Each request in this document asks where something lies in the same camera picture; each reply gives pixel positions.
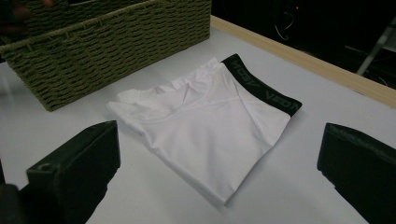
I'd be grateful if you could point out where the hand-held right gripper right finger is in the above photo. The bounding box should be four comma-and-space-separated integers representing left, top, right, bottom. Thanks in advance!
317, 122, 396, 224

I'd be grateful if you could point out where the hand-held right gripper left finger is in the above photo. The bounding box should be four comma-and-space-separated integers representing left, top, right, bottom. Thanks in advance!
26, 120, 121, 224

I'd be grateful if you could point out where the green woven basket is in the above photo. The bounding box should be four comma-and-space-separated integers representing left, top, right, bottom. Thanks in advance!
0, 0, 213, 112

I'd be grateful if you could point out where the white underwear with black waistband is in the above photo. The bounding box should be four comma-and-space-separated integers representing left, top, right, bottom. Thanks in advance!
106, 53, 304, 206

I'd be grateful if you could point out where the grey metal stand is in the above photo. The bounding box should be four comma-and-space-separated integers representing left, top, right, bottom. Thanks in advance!
355, 17, 396, 77

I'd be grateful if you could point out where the thin white cable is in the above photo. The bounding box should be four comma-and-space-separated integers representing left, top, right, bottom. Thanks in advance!
274, 11, 296, 42

